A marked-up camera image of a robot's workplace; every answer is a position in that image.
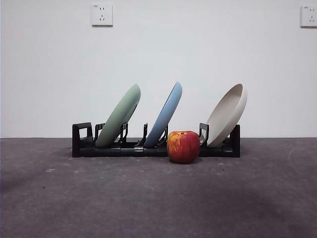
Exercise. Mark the beige plate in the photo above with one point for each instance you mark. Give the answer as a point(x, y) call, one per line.
point(227, 116)

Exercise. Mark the green plate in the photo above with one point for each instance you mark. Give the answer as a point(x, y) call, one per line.
point(119, 116)

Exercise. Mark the blue plate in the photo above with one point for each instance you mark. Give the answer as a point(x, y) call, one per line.
point(163, 116)

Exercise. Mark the black plate rack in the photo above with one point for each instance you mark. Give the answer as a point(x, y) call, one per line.
point(109, 151)

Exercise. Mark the red yellow apple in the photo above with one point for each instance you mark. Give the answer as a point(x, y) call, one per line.
point(183, 147)

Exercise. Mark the white wall socket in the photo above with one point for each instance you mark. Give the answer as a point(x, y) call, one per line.
point(309, 16)
point(102, 15)

